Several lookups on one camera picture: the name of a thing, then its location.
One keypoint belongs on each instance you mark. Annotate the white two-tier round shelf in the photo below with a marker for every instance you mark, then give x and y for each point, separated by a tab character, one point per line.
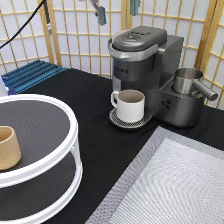
50	170

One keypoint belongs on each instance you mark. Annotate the wooden shoji folding screen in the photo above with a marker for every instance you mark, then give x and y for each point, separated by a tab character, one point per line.
67	33

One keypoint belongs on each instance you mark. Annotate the tan ceramic cup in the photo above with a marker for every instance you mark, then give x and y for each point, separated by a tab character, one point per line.
10	153

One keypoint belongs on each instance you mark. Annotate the grey woven placemat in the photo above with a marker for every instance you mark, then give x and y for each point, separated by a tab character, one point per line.
172	180

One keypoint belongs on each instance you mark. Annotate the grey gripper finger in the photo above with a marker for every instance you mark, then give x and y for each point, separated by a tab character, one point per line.
134	7
99	12

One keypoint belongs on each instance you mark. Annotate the white ceramic mug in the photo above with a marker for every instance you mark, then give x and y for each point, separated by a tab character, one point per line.
129	105

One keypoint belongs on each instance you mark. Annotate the grey pod coffee machine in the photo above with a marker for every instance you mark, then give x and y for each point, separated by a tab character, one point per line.
145	59

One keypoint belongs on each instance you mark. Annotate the steel milk frothing jug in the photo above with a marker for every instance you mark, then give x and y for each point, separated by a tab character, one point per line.
188	80

